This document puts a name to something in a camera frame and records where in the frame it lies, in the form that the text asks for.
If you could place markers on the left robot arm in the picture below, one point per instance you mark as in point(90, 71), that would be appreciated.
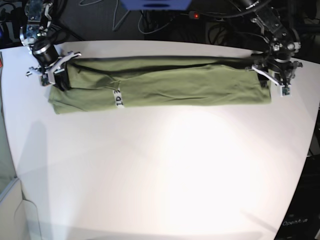
point(283, 42)

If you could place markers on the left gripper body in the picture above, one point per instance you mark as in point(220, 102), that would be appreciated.
point(279, 72)

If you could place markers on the black OpenArm box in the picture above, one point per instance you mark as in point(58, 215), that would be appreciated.
point(302, 219)

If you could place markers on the green T-shirt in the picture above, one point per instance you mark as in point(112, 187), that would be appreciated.
point(146, 81)

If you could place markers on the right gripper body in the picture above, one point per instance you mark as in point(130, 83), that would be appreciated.
point(50, 63)

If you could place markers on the black power strip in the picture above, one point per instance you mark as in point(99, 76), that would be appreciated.
point(195, 15)

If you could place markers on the blue box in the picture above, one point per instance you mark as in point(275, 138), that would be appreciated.
point(157, 5)

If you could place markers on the white cabinet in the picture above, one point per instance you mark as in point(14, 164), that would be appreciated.
point(19, 218)

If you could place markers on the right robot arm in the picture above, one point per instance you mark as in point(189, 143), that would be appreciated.
point(38, 23)

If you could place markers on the white ID label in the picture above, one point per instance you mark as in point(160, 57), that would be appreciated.
point(118, 99)

